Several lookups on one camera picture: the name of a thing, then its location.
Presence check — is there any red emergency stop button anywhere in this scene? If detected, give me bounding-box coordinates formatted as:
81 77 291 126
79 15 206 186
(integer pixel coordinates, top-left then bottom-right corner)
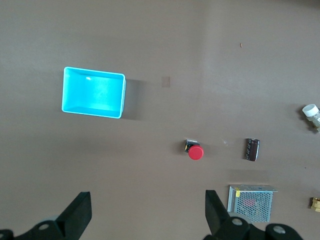
184 138 205 161

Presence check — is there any cyan plastic box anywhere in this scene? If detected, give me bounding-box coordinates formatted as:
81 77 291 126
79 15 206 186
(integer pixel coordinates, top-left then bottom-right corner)
60 66 127 120

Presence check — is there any white capped brass fitting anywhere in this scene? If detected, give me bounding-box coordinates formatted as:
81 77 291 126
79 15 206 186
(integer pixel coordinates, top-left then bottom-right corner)
301 103 320 135

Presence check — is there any brass valve red handle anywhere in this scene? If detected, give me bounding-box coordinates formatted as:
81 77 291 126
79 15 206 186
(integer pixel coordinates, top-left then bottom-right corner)
310 196 320 214

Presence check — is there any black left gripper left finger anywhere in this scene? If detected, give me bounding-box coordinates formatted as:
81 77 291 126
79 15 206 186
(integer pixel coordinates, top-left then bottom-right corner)
14 191 93 240

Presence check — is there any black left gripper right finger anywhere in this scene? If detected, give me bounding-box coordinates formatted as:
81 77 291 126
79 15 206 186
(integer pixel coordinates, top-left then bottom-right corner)
203 189 251 240

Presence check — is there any dark brown cylindrical capacitor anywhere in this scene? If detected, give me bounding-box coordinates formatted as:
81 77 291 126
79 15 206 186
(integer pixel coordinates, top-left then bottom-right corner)
242 137 261 162

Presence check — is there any metal mesh power supply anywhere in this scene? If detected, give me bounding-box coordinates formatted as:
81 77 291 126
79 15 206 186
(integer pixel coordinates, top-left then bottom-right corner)
226 184 279 223

